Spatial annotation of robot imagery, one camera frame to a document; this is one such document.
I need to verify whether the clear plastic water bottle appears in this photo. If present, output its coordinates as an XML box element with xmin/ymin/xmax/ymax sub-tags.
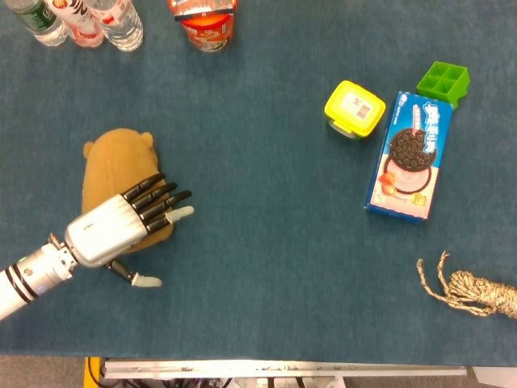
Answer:
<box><xmin>85</xmin><ymin>0</ymin><xmax>145</xmax><ymax>53</ymax></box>

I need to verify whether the brown plush toy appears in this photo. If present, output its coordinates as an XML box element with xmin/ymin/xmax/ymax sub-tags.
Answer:
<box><xmin>82</xmin><ymin>128</ymin><xmax>174</xmax><ymax>255</ymax></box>

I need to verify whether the green ice cube tray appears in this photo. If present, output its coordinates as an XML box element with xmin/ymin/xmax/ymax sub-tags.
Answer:
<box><xmin>415</xmin><ymin>61</ymin><xmax>471</xmax><ymax>111</ymax></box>

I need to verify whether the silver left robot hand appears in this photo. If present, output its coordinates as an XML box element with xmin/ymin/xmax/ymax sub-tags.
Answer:
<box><xmin>64</xmin><ymin>173</ymin><xmax>195</xmax><ymax>289</ymax></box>

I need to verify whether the pink label drink bottle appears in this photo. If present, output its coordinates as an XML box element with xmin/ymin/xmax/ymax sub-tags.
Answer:
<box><xmin>43</xmin><ymin>0</ymin><xmax>106</xmax><ymax>49</ymax></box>

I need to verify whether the yellow frame bracket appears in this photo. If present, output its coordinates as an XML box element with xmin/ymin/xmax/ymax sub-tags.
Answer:
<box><xmin>83</xmin><ymin>356</ymin><xmax>107</xmax><ymax>388</ymax></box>

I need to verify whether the orange instant noodle cup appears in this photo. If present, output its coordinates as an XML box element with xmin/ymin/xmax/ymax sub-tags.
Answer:
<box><xmin>167</xmin><ymin>0</ymin><xmax>240</xmax><ymax>53</ymax></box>

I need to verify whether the green label water bottle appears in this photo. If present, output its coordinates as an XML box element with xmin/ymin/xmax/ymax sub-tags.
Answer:
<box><xmin>4</xmin><ymin>0</ymin><xmax>69</xmax><ymax>47</ymax></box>

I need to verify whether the aluminium frame rail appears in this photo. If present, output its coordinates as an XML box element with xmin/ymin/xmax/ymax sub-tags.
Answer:
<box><xmin>100</xmin><ymin>359</ymin><xmax>468</xmax><ymax>380</ymax></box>

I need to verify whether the blue table cloth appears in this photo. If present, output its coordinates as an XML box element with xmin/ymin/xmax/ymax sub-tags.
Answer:
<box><xmin>0</xmin><ymin>0</ymin><xmax>517</xmax><ymax>367</ymax></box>

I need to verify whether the blue cookie box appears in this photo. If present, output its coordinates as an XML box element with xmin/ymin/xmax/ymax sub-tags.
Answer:
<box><xmin>363</xmin><ymin>91</ymin><xmax>454</xmax><ymax>223</ymax></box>

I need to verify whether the braided beige rope bundle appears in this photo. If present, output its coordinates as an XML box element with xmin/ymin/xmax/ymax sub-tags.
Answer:
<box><xmin>416</xmin><ymin>250</ymin><xmax>517</xmax><ymax>320</ymax></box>

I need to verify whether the yellow lid food container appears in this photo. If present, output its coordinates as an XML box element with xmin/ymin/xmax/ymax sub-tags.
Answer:
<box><xmin>323</xmin><ymin>79</ymin><xmax>387</xmax><ymax>141</ymax></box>

